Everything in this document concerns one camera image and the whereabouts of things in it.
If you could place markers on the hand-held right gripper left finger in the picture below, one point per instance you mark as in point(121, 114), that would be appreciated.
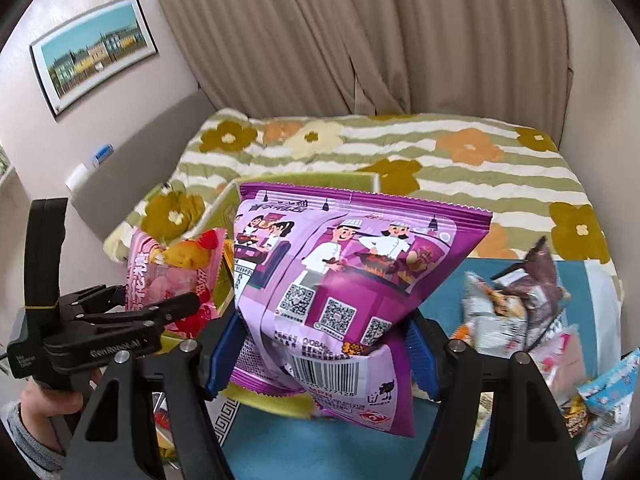
point(222, 355)

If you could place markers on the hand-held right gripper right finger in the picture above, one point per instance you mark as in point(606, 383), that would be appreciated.
point(420, 360)

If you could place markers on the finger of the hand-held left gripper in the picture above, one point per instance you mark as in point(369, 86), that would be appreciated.
point(100, 295)
point(150, 312)

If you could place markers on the pink strawberry snack packet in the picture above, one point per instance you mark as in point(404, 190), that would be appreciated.
point(170, 270)

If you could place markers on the large purple snack bag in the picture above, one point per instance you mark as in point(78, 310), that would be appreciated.
point(350, 270)

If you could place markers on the green cardboard box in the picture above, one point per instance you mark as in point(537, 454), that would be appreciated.
point(220, 215)

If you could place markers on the person's left forearm grey sleeve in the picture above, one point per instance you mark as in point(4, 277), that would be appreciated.
point(25, 440)

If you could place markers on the person's left hand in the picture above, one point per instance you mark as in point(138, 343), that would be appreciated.
point(50, 400)

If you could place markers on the grey white snack packet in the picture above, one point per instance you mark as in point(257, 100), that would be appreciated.
point(492, 320)

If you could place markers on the blue patterned tablecloth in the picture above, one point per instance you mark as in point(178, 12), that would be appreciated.
point(300, 450)

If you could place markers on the pale pink white snack packet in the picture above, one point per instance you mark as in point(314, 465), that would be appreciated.
point(560, 360)

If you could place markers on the blue and white small device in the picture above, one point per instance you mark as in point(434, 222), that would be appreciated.
point(101, 155)

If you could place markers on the grey bed headboard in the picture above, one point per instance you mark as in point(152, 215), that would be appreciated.
point(140, 160)

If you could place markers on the brown purple snack packet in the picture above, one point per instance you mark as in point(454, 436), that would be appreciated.
point(542, 280)

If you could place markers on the yellow black snack packet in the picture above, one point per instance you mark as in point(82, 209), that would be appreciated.
point(575, 415)

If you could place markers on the floral striped blanket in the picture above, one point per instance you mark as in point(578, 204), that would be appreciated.
point(450, 180)

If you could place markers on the light blue snack packet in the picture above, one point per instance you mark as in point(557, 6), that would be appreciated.
point(610, 390)

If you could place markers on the framed landscape picture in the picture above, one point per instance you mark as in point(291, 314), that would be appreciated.
point(90, 55)

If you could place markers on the beige curtain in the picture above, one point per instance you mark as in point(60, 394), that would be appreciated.
point(325, 35)

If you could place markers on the white wall box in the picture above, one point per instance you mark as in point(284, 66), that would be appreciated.
point(77, 176)

